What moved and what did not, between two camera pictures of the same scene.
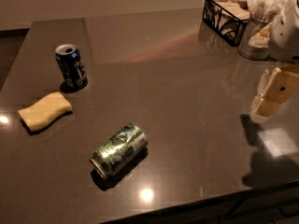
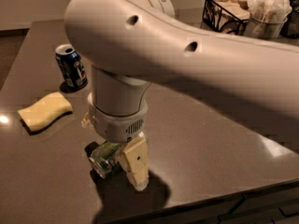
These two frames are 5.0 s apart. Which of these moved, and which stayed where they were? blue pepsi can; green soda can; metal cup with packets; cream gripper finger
Moved: cream gripper finger
Stayed: green soda can; metal cup with packets; blue pepsi can
